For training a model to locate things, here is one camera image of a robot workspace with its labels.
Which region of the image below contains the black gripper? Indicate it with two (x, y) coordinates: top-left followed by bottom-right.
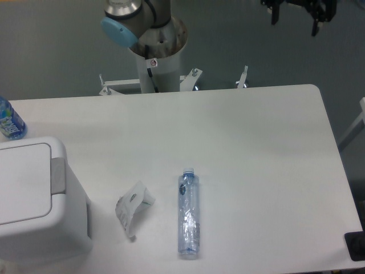
(260, 0), (337, 37)

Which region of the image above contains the silver robot arm blue cap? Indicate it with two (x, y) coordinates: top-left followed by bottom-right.
(101, 1), (337, 48)

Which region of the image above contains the grey trash can push button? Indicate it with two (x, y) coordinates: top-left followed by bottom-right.
(51, 158), (66, 195)

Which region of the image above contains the white trash can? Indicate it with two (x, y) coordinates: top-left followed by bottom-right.
(1, 136), (92, 263)

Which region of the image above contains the empty clear plastic bottle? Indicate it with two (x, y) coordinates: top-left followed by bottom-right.
(177, 168), (200, 259)

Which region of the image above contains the black clamp at table edge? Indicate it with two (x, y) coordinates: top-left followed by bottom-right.
(344, 231), (364, 261)

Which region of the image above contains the crumpled white plastic wrapper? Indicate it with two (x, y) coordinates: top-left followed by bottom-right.
(115, 181), (156, 238)

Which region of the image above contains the blue labelled water bottle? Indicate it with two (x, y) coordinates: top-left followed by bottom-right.
(1, 97), (27, 140)

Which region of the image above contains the white frame at right edge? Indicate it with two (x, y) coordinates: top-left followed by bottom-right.
(338, 98), (364, 153)

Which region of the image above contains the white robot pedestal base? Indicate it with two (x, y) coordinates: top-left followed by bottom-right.
(98, 17), (249, 96)

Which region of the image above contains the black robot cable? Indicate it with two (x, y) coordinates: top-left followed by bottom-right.
(144, 44), (159, 94)

